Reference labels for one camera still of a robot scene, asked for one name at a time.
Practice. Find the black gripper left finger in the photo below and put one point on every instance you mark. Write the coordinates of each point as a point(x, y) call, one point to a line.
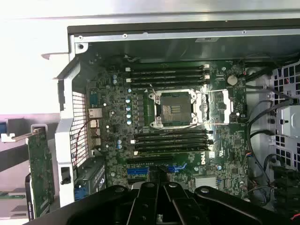
point(145, 206)

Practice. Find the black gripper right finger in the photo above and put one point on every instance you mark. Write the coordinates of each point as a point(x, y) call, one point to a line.
point(182, 206)

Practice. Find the silver chipset heat sink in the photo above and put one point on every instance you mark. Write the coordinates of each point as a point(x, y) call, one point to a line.
point(205, 182)

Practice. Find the blue expansion slot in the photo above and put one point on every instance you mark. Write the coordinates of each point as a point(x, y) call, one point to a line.
point(138, 171)

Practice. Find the black expansion slot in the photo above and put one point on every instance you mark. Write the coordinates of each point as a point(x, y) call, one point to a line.
point(150, 161)

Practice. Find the installed green RAM stick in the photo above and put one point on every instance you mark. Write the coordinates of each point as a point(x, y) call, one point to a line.
point(159, 153)

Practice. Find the blue port connector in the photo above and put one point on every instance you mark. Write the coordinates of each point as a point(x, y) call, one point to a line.
point(80, 193)

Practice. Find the RAM slot white clips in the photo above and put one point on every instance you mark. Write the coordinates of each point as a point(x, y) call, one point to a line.
point(168, 139)
point(164, 79)
point(164, 68)

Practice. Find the green motherboard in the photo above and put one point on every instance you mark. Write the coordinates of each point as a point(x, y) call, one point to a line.
point(225, 145)

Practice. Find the metal port housing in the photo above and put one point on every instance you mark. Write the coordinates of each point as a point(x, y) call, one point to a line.
point(95, 123)
point(96, 141)
point(95, 113)

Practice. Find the CPU socket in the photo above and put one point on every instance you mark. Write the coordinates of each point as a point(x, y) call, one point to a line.
point(173, 107)

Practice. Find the silver socket cover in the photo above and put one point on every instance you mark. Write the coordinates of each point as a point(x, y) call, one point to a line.
point(226, 105)

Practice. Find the black open PC case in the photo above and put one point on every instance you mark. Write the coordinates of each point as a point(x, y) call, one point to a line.
point(63, 131)

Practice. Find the loose green RAM stick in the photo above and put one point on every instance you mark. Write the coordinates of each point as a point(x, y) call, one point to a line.
point(11, 195)

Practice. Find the silver coin battery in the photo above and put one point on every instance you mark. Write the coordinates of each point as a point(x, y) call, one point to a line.
point(232, 80)

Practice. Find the perforated metal drive cage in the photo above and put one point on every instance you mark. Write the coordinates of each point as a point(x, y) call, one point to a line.
point(288, 117)

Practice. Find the hard disk drive blue label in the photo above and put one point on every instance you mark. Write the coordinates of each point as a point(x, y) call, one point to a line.
point(2, 126)

